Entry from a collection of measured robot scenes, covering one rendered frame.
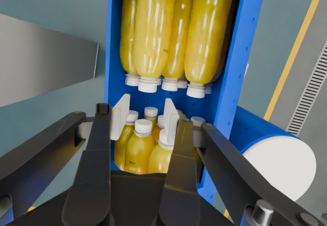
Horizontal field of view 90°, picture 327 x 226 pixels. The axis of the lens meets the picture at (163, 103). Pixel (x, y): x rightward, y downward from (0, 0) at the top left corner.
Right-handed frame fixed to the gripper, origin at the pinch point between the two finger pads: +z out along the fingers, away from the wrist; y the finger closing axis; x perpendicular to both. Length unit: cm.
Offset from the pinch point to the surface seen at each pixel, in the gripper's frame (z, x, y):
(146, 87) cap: 15.0, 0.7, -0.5
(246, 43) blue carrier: 8.3, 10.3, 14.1
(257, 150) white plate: 24.6, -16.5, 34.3
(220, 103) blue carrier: 6.8, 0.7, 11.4
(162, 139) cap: 10.7, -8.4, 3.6
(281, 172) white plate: 25, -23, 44
